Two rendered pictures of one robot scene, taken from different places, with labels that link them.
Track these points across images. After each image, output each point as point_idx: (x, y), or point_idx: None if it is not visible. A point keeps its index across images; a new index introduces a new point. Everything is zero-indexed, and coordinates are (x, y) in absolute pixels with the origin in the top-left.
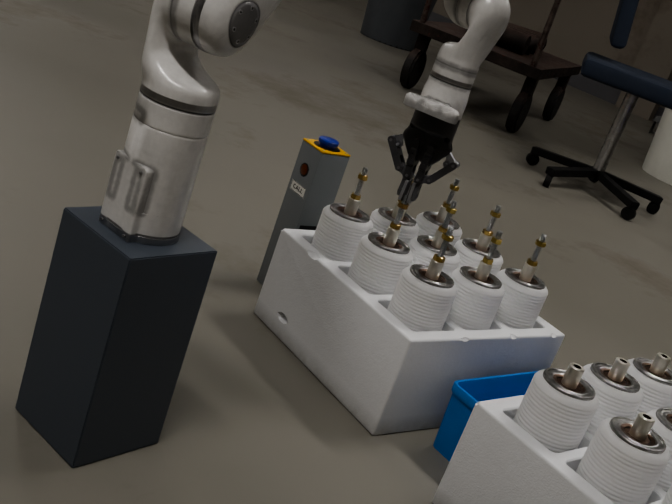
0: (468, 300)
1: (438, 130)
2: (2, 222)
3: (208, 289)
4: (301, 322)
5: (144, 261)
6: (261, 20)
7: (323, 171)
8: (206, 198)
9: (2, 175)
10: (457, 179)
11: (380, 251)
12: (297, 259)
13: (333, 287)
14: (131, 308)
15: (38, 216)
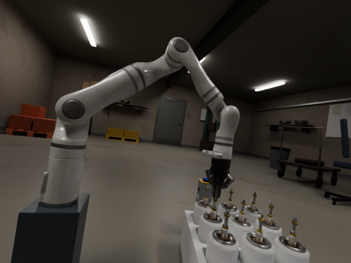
0: (249, 254)
1: (218, 164)
2: (123, 205)
3: (168, 232)
4: (184, 252)
5: (28, 214)
6: (87, 109)
7: (203, 189)
8: (194, 202)
9: (138, 194)
10: (255, 191)
11: (205, 220)
12: (185, 223)
13: (189, 237)
14: (24, 239)
15: (135, 204)
